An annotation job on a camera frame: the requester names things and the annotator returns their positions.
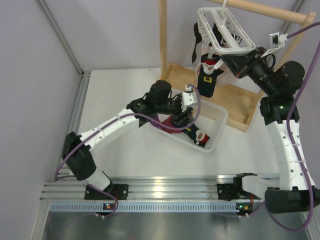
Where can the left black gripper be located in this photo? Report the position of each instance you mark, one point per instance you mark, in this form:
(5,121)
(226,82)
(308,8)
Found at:
(179,119)

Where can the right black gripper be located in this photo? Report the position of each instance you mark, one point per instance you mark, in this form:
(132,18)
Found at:
(236,63)

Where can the navy santa sock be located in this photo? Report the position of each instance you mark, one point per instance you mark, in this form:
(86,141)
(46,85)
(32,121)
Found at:
(207,75)
(199,137)

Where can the white plastic clip hanger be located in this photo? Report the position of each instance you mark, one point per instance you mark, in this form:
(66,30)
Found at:
(225,21)

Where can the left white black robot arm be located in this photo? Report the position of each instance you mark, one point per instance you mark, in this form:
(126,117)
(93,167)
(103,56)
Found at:
(157,106)

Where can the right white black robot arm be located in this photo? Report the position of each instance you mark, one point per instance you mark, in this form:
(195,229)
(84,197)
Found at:
(296,191)

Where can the black sock on hanger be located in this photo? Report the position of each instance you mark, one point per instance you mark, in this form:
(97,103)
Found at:
(198,39)

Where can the white plastic basket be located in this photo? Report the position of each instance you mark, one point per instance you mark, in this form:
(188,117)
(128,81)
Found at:
(211,120)

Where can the black white striped sock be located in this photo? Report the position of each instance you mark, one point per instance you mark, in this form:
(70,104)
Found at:
(222,42)

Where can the wooden drying rack stand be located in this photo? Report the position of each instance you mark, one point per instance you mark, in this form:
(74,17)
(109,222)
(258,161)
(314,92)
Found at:
(239,102)

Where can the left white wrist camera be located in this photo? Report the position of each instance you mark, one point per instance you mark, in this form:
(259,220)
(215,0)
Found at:
(188,97)

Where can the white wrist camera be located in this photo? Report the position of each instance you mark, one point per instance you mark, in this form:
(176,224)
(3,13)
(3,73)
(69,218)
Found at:
(188,97)
(277,40)

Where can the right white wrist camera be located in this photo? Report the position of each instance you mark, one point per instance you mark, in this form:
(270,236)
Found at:
(277,40)

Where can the aluminium mounting rail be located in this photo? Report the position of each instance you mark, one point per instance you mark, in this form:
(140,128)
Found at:
(157,188)

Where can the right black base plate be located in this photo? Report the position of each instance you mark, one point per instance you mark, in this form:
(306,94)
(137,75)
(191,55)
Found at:
(229,192)

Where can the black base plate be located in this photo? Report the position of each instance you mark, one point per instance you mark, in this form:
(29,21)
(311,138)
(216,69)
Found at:
(118,191)
(229,192)

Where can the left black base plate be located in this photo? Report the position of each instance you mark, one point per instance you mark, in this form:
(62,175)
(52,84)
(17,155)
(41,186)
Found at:
(118,191)

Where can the aluminium corner frame profile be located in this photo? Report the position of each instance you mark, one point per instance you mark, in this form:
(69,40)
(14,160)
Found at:
(83,77)

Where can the grey slotted cable duct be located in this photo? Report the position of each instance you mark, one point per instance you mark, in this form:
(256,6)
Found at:
(152,207)

